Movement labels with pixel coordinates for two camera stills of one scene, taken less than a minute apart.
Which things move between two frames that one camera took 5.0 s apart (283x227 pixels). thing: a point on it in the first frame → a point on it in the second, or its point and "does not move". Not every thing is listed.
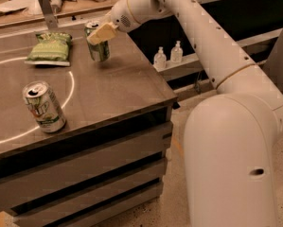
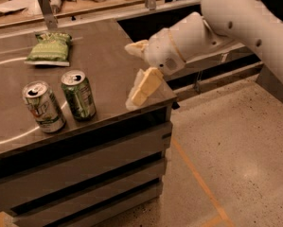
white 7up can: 44,105 does not move
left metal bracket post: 48,12 does not move
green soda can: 100,51 → 79,95
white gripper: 120,19 → 161,51
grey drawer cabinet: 85,173 does not move
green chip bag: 50,48 does not move
